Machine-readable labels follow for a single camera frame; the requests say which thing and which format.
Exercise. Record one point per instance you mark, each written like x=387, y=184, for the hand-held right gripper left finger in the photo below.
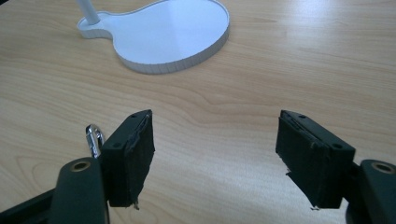
x=127, y=161

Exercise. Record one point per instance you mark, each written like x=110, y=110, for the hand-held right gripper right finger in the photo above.
x=314, y=158

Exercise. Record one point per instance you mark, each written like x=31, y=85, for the white lamp base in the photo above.
x=168, y=34

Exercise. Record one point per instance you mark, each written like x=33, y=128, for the small metal clip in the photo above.
x=94, y=140

